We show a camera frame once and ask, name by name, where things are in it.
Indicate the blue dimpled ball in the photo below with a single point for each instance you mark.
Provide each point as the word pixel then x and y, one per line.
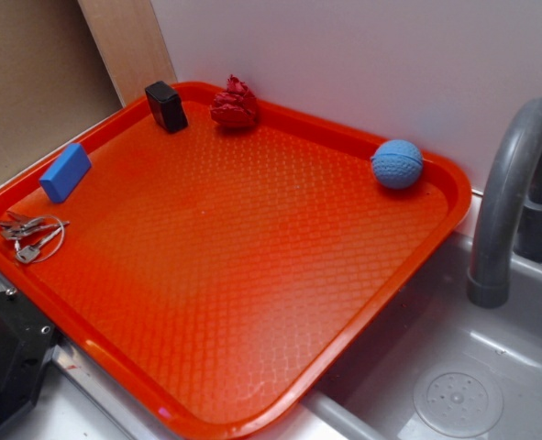
pixel 397 164

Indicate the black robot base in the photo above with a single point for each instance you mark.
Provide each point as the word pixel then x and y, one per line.
pixel 27 341

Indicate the brown cardboard panel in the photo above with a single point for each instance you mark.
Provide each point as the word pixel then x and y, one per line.
pixel 53 82

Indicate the grey plastic faucet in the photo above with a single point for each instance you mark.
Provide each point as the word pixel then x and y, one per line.
pixel 510 217

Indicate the grey plastic sink basin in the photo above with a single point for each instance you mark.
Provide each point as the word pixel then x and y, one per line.
pixel 432 365

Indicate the wooden plank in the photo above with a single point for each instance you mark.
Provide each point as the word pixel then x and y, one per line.
pixel 128 37

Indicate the silver keys on ring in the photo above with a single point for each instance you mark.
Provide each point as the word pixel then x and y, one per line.
pixel 34 238

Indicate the orange plastic tray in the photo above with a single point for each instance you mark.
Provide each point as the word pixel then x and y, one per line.
pixel 217 274

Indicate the blue rectangular block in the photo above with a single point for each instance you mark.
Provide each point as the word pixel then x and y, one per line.
pixel 65 173

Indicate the crumpled red paper ball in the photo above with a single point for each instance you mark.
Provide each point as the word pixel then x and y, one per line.
pixel 236 106

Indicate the black box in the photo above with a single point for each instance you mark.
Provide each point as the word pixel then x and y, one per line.
pixel 166 107

